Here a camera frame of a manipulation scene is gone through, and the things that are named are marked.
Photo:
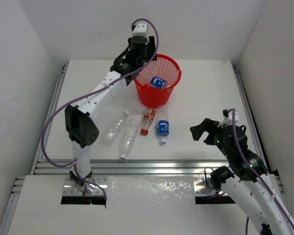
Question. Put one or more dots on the aluminium rail frame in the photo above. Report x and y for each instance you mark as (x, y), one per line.
(158, 189)

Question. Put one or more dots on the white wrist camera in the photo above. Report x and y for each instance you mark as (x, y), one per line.
(230, 116)
(140, 29)

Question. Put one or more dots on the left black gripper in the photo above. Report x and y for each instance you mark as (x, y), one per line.
(151, 49)

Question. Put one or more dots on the red plastic mesh basket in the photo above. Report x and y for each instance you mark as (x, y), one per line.
(165, 68)

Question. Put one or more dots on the blue label bottle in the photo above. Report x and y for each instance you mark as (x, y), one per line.
(162, 125)
(158, 83)

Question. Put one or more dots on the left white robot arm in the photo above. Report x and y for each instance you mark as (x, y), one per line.
(80, 118)

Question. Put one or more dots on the red cap orange label bottle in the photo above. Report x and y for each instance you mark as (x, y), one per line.
(147, 120)

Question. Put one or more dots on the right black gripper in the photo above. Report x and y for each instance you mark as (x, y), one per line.
(209, 125)

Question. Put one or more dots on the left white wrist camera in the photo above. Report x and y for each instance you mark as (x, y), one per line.
(140, 29)

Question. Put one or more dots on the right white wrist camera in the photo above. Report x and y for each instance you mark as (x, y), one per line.
(230, 116)

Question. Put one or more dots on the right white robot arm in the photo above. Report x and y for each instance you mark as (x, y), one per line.
(246, 180)

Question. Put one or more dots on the clear bottle white cap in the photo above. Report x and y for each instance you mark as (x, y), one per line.
(128, 138)
(114, 128)

